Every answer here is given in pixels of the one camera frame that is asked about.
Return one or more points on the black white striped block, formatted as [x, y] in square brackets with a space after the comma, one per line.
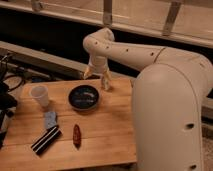
[46, 140]

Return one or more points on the white plastic cup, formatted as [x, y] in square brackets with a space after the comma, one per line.
[40, 95]

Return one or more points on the black equipment with cables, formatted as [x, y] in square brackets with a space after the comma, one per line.
[7, 101]

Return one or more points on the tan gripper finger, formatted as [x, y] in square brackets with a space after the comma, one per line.
[87, 73]
[105, 80]

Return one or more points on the small blue sponge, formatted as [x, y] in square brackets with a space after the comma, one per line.
[50, 119]

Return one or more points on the dark ceramic bowl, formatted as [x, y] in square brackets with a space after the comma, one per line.
[83, 97]

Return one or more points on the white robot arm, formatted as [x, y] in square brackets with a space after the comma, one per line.
[167, 99]

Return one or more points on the metal window frame rail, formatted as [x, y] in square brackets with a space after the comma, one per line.
[188, 21]

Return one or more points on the white ribbed gripper body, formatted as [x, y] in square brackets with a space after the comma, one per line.
[98, 64]

